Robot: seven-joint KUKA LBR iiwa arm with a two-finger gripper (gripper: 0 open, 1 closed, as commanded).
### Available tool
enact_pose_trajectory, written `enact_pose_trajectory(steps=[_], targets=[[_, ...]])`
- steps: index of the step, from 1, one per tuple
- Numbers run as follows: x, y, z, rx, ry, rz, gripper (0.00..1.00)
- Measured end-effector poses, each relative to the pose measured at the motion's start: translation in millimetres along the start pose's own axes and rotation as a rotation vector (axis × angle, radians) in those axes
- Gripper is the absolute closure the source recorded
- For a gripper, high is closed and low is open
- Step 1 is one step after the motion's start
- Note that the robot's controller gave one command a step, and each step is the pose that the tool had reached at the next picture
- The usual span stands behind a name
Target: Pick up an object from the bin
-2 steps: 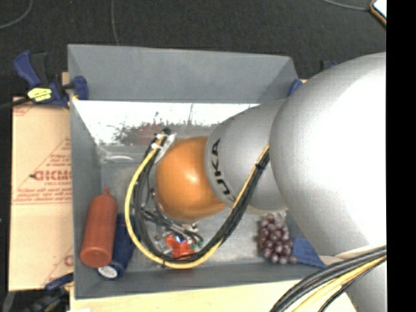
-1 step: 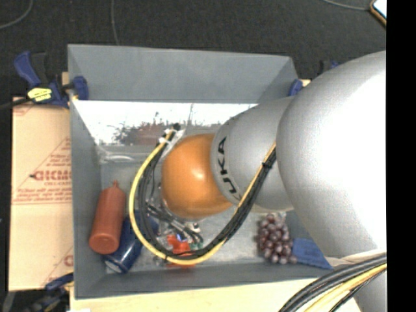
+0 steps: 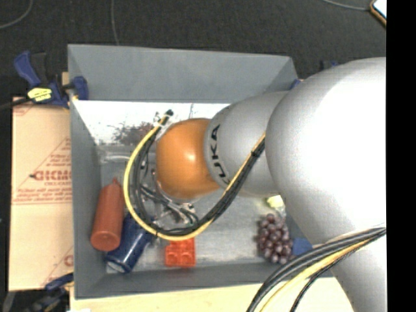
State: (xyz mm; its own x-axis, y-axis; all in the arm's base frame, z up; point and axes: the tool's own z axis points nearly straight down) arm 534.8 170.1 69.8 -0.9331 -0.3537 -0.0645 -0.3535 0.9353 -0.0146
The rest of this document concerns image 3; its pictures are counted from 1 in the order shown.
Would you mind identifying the orange toy brick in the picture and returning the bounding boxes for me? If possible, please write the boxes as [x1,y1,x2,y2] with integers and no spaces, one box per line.
[164,238,197,268]

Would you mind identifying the blue can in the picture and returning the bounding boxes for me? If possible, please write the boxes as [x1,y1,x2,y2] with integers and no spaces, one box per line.
[104,213,154,274]

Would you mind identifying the red squeeze bottle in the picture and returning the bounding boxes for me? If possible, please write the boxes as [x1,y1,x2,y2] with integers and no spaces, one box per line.
[90,177,127,252]

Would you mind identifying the pale yellow round thing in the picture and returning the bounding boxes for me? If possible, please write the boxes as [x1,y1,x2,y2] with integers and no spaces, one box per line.
[265,195,287,211]

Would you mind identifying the purple toy grapes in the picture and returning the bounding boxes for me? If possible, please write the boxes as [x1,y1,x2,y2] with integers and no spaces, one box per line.
[255,213,293,265]

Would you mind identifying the grey metal bin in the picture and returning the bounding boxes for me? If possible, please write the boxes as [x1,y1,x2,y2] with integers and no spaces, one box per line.
[67,44,335,298]

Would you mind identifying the brown cardboard board, red print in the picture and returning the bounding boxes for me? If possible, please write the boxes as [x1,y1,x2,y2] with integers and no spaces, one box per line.
[8,96,75,292]

